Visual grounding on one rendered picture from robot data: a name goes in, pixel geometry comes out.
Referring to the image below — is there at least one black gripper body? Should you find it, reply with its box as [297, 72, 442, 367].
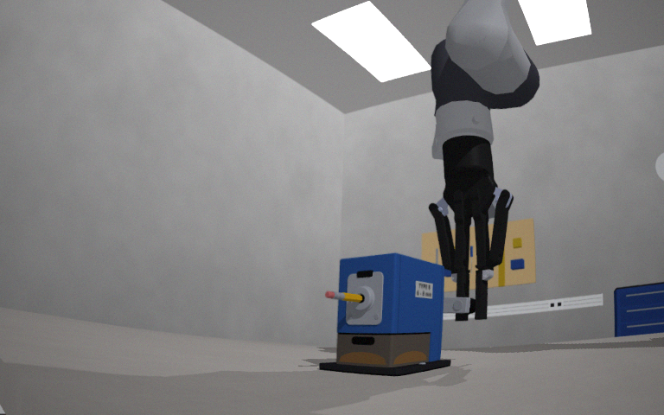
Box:
[443, 136, 498, 219]

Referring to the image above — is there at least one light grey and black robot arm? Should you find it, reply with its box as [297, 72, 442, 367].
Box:
[431, 0, 540, 160]

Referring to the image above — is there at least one blue pencil sharpener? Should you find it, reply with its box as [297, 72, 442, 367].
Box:
[319, 253, 476, 376]

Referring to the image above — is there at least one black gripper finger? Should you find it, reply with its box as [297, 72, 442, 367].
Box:
[429, 189, 471, 297]
[469, 187, 514, 320]

